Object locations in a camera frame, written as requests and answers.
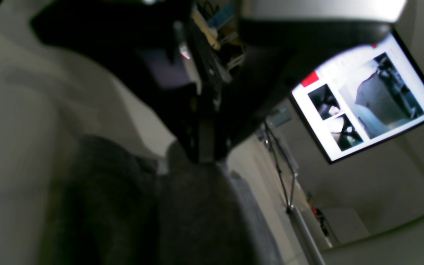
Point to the grey T-shirt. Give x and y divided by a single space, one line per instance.
117 209

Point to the wall-mounted monitor screen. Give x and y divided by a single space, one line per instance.
362 98

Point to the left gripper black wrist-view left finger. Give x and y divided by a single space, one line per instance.
136 42

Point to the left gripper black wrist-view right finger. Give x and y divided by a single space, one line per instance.
279 55

